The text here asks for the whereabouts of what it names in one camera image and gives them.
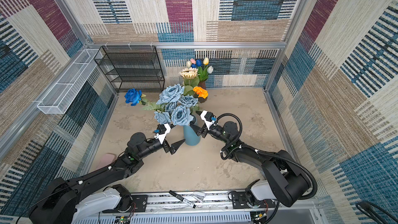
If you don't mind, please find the black marker pen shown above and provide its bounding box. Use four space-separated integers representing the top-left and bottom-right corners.
169 190 196 208

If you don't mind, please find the white wire mesh basket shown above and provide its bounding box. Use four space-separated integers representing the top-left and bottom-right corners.
37 49 98 115

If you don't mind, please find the teal cylindrical vase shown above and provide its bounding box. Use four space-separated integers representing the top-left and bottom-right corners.
183 125 201 146

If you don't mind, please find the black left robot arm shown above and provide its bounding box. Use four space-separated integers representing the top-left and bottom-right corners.
27 132 185 224

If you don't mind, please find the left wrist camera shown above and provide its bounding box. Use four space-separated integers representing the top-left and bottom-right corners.
154 123 172 144

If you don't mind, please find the orange marigold stem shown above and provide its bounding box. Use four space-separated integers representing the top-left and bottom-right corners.
193 86 208 103

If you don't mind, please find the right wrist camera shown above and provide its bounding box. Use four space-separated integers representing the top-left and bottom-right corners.
200 111 217 130

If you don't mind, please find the dark red glass vase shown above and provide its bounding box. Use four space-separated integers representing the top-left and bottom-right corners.
198 81 206 90

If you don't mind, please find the blue tulip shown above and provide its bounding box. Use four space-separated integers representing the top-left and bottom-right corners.
191 59 203 68

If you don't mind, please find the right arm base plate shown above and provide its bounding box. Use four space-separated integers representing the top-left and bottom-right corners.
228 190 276 209

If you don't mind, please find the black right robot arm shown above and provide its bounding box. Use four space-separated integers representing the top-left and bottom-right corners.
190 121 318 207

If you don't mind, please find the cream sunflower stem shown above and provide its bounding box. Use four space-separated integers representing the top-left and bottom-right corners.
179 67 200 95

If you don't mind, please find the pink flat tray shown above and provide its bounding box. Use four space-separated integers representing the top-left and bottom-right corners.
97 153 117 169

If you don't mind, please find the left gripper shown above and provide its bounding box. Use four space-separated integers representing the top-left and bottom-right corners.
137 124 184 161

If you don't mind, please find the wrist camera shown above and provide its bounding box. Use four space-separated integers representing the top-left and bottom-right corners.
200 111 217 130
154 123 172 144

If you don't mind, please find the dark blue rose stem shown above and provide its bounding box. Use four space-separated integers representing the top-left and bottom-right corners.
124 89 161 111

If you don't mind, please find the pale blue hydrangea stem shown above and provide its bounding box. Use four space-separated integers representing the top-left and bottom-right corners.
150 84 200 126

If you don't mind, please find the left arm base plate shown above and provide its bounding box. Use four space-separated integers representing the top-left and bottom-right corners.
102 195 148 214

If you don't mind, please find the black wire shelf rack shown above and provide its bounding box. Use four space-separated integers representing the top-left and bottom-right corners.
94 46 165 93

